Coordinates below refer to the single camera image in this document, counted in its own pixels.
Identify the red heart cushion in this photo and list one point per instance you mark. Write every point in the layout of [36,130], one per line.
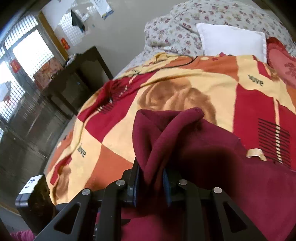
[281,61]

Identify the dark cloth hanging on wall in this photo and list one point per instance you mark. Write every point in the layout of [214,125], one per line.
[77,22]

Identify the dark wooden desk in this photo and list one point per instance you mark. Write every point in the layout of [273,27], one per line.
[72,86]

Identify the white wall calendar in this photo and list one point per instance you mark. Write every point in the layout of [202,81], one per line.
[102,7]

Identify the barred window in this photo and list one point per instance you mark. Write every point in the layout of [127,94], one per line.
[23,53]

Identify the red orange patterned blanket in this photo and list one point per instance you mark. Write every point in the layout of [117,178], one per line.
[238,93]

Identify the maroon garment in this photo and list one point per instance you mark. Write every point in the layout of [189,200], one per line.
[174,145]

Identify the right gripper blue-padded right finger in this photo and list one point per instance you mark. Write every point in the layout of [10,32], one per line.
[208,214]

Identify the white pillow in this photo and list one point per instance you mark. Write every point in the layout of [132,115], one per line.
[230,40]

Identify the floral quilt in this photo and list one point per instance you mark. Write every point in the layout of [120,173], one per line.
[177,33]

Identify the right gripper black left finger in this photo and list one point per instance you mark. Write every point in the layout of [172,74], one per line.
[95,215]

